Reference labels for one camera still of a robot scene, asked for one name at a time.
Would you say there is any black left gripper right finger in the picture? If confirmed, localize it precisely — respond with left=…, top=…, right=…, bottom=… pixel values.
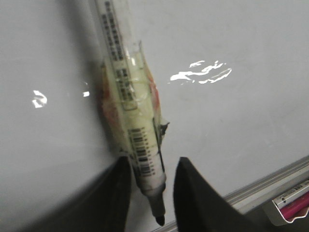
left=173, top=157, right=265, bottom=232

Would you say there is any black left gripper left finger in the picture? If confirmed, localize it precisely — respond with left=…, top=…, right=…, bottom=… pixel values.
left=31, top=157, right=131, bottom=232

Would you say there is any black whiteboard marker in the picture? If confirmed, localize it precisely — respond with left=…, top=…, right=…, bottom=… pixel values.
left=95, top=0, right=168, bottom=226

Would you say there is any white whiteboard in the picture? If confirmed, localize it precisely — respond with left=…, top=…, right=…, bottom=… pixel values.
left=0, top=0, right=309, bottom=232

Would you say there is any white marker tray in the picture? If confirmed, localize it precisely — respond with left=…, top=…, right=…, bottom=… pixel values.
left=271, top=179, right=309, bottom=227

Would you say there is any white labelled marker in tray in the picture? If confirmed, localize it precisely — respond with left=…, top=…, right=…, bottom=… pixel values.
left=273, top=180, right=309, bottom=209

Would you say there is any pink marker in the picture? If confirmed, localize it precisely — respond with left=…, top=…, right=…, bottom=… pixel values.
left=281, top=192, right=309, bottom=219

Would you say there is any grey aluminium whiteboard frame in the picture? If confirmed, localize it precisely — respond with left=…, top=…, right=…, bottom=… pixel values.
left=160, top=156, right=309, bottom=232

